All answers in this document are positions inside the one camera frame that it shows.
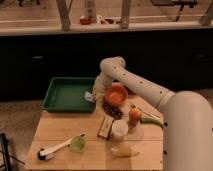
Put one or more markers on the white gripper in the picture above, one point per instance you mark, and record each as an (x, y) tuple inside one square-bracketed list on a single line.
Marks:
[(98, 93)]

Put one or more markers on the small grey towel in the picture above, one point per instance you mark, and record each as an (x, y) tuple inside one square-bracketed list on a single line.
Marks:
[(89, 97)]

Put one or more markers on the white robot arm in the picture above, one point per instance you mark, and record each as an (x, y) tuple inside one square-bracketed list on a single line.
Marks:
[(188, 117)]

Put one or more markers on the green plastic tray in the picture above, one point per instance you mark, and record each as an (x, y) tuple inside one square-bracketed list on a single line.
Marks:
[(67, 95)]

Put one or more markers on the brown wooden block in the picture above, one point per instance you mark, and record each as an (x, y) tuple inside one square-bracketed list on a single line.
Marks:
[(105, 127)]

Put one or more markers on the white cup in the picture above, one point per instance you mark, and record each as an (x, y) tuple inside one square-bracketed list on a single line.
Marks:
[(119, 129)]

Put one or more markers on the orange red fruit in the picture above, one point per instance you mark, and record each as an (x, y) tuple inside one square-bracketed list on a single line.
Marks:
[(134, 116)]

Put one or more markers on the wooden table board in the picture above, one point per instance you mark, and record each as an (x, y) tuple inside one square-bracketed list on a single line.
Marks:
[(55, 128)]

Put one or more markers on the green vegetable with stem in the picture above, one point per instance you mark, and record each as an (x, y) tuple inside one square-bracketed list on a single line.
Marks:
[(148, 118)]

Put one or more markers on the green plastic cup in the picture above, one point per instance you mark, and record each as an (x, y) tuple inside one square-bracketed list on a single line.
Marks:
[(77, 144)]

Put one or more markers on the yellow banana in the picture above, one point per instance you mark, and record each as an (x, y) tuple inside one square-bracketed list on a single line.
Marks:
[(123, 152)]

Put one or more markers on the red white bottle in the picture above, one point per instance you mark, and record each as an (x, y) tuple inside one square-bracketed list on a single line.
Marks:
[(90, 15)]

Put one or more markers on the black stand left edge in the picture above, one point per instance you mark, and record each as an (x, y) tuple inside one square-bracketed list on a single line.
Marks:
[(4, 149)]

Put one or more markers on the white handled brush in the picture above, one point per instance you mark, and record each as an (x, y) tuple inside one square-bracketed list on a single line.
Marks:
[(48, 153)]

